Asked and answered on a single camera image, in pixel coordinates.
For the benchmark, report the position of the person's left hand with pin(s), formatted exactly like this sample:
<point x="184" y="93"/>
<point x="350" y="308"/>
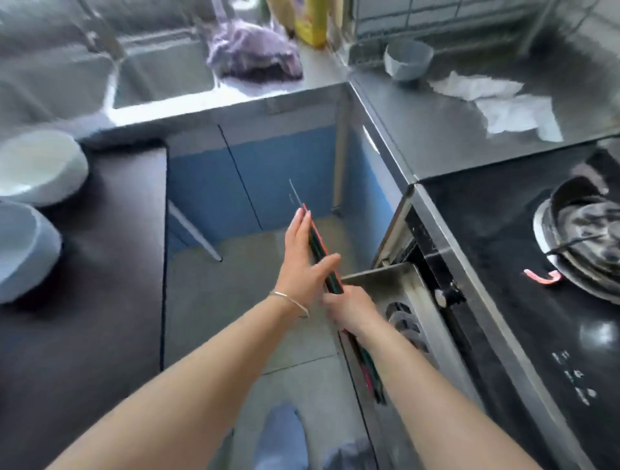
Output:
<point x="298" y="271"/>

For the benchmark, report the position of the person's right hand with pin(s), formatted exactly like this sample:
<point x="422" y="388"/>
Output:
<point x="356" y="312"/>

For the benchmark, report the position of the row of coloured chopsticks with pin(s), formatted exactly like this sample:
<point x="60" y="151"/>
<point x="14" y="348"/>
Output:
<point x="333" y="283"/>

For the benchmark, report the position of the steel drawer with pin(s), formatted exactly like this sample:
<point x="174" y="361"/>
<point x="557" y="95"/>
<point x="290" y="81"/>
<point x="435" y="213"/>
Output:
<point x="387" y="285"/>

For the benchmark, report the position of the small grey bowl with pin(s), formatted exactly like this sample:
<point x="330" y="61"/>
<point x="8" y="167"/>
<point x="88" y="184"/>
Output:
<point x="24" y="252"/>

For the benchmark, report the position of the plain white bowl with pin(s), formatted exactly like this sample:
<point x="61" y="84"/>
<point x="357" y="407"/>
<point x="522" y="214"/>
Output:
<point x="39" y="164"/>

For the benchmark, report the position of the person's left forearm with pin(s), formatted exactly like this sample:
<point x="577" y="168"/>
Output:
<point x="194" y="387"/>

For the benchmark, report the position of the person's right forearm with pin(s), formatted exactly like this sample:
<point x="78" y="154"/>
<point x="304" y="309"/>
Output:
<point x="436" y="411"/>

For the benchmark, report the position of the stainless steel countertop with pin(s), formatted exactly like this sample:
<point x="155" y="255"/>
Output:
<point x="436" y="130"/>

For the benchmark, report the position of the black stove knob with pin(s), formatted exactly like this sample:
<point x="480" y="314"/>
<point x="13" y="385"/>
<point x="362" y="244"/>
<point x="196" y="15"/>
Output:
<point x="448" y="296"/>

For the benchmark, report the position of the blue base cabinet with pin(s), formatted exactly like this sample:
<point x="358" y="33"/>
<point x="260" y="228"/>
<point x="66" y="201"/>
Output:
<point x="271" y="179"/>

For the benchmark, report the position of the light blue trousers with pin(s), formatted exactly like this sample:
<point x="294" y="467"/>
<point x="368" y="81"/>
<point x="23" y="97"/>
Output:
<point x="281" y="440"/>

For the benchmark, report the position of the black glass gas stove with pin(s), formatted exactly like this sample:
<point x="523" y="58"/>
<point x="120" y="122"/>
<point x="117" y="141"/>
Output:
<point x="508" y="242"/>

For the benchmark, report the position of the small pink piece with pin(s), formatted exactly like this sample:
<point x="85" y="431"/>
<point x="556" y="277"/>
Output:
<point x="542" y="278"/>

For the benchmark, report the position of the purple cloth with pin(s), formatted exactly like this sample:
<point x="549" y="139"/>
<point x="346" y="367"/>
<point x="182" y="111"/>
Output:
<point x="252" y="51"/>

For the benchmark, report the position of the small grey cup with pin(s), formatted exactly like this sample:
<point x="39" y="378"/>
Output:
<point x="407" y="60"/>

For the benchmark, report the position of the steel double sink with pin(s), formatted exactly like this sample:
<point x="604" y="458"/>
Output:
<point x="160" y="72"/>

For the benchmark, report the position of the black stove burner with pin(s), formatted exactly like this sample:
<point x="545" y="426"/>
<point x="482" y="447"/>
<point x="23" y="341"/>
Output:
<point x="586" y="232"/>

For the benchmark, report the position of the yellow oil bottle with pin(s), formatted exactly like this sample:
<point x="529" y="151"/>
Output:
<point x="312" y="24"/>

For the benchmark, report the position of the white paper towel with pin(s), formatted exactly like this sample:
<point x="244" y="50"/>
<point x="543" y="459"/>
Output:
<point x="470" y="87"/>
<point x="518" y="116"/>

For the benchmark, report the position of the steel kitchen faucet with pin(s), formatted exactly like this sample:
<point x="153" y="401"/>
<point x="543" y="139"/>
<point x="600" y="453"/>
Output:
<point x="104" y="34"/>

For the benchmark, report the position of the grey wall pipe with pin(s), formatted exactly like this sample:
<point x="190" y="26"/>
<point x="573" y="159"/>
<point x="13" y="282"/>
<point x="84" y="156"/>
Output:
<point x="535" y="26"/>

